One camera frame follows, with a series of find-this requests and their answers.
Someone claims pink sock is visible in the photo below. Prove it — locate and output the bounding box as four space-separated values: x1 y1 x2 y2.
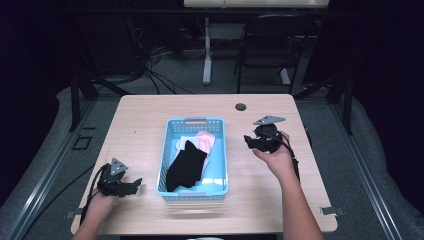
195 130 217 156

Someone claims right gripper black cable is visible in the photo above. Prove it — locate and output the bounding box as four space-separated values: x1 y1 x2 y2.
258 130 301 183

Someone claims black folding chair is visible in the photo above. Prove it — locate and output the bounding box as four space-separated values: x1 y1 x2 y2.
233 13 318 95

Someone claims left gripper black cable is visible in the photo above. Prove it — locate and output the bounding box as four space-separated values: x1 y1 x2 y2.
79 163 111 225

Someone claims person's left hand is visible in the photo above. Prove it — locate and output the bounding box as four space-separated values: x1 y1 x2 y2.
87 187 118 218

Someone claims blue plastic basket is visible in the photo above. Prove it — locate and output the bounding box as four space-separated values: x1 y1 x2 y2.
156 116 230 202

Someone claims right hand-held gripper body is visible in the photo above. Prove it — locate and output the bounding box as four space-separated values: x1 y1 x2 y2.
252 114 288 155

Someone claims grey metal table bracket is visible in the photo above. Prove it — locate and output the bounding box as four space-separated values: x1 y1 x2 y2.
64 208 84 220
319 206 346 217

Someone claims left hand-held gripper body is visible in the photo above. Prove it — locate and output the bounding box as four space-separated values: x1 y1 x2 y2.
96 157 134 198

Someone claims white desk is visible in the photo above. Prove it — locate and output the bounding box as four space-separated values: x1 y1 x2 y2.
183 0 331 86

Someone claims bundle of floor cables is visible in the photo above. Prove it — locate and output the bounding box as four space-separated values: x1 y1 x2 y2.
126 16 208 96

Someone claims black sock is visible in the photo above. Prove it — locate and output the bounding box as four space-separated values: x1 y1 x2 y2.
165 139 208 193

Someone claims black metal stand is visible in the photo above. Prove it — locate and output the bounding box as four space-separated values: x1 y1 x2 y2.
49 19 131 133
293 63 355 136

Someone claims person's right hand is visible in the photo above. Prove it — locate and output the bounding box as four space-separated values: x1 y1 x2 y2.
251 130 298 183

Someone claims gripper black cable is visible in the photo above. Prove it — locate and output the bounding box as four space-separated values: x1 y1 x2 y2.
79 163 111 225
258 130 301 183

